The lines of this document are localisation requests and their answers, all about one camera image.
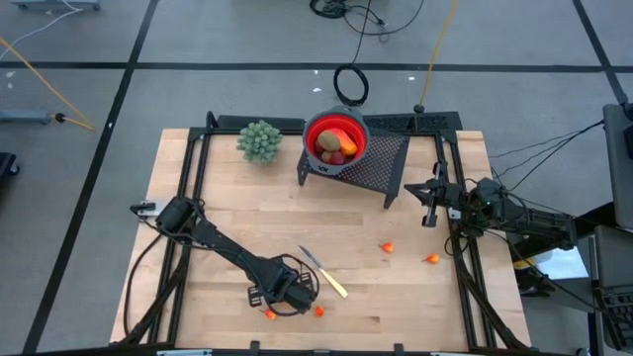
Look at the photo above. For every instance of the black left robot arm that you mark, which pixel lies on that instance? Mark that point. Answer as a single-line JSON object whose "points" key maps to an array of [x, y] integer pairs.
{"points": [[222, 244]]}

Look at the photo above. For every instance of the black perforated metal shelf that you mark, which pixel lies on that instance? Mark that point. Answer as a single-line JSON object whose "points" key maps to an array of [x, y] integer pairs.
{"points": [[381, 163]]}

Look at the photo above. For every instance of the black metal table frame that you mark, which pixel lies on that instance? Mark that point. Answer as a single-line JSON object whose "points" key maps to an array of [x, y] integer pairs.
{"points": [[447, 134]]}

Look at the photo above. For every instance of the grey laptop computer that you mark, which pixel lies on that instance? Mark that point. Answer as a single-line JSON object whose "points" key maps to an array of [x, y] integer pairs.
{"points": [[615, 257]]}

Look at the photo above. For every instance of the white rectangular board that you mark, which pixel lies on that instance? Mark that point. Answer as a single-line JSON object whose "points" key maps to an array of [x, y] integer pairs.
{"points": [[564, 262]]}

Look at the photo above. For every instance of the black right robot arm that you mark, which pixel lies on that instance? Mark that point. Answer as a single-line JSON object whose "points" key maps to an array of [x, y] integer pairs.
{"points": [[539, 220]]}

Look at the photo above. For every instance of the grey desk foot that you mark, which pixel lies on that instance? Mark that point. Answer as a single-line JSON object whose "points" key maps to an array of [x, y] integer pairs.
{"points": [[25, 117], [54, 4]]}

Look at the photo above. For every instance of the black floor object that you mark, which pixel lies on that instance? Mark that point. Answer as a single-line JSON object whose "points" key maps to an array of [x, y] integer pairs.
{"points": [[6, 165]]}

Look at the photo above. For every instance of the small red orange pepper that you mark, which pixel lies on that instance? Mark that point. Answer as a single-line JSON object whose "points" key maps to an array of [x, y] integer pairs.
{"points": [[388, 247], [270, 314], [319, 311], [433, 258]]}

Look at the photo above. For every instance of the black stand beam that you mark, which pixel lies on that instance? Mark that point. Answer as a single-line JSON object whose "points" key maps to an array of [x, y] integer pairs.
{"points": [[604, 212]]}

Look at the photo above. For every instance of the large red orange pepper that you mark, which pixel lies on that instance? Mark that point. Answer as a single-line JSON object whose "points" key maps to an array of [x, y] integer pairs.
{"points": [[348, 145]]}

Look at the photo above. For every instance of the black perforated metal panel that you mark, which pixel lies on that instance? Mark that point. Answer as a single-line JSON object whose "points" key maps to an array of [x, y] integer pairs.
{"points": [[435, 122]]}

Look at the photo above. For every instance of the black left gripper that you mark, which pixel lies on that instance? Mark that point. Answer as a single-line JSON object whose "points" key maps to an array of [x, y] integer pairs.
{"points": [[289, 292]]}

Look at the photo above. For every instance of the red grey collapsible bowl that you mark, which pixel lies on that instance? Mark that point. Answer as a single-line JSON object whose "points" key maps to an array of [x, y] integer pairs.
{"points": [[316, 118]]}

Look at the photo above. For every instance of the green succulent potted plant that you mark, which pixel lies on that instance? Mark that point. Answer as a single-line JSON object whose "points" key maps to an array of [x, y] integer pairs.
{"points": [[259, 142]]}

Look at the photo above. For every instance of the grey monitor back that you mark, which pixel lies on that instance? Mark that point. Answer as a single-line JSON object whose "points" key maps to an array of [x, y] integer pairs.
{"points": [[620, 168]]}

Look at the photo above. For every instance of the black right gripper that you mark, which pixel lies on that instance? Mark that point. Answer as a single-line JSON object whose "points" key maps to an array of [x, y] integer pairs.
{"points": [[450, 203]]}

